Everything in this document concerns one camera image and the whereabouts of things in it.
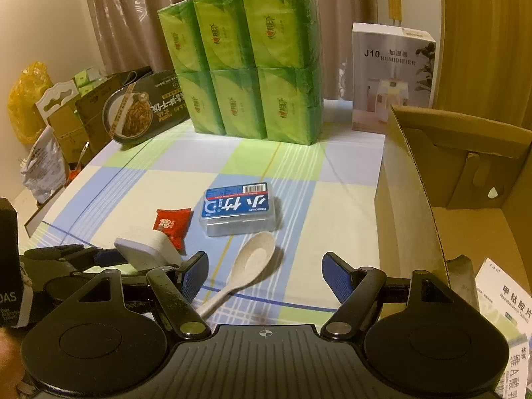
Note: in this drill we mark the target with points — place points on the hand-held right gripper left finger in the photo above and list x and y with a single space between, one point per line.
197 272

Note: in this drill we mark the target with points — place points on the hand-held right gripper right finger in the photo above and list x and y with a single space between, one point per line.
334 276

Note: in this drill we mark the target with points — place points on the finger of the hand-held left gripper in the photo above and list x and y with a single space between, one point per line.
99 257
62 286

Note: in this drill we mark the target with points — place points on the beige plastic spoon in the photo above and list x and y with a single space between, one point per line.
253 257

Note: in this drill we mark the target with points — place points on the silver foil pouch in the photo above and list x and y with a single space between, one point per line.
461 278

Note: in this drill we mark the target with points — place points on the green and white medicine box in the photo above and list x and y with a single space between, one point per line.
507 299

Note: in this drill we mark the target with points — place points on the white and blue medicine box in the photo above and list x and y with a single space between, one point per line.
519 365

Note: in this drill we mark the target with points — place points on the red snack packet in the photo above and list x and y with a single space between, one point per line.
172 226

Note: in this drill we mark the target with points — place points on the silver printed bag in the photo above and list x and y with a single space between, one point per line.
43 166

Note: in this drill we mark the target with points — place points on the blue plastic floss box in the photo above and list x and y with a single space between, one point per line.
239 210

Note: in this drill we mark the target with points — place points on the small brown cardboard box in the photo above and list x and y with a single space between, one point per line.
66 133

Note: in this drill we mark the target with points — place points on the yellow plastic bag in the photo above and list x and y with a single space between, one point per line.
27 104

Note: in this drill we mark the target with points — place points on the white hang-tab card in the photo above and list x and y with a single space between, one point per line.
56 99

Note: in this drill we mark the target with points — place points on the oval instant noodle bowl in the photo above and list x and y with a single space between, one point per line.
141 110

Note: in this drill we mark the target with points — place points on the small green boxes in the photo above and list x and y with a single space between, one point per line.
87 81

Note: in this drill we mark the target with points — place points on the white humidifier box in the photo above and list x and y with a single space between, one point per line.
390 79

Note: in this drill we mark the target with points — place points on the bundle of green tissue packs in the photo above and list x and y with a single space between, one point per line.
245 62

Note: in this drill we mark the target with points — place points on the brown patterned curtain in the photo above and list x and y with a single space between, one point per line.
166 0

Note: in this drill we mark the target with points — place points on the yellow curtain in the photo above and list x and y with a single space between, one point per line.
486 37

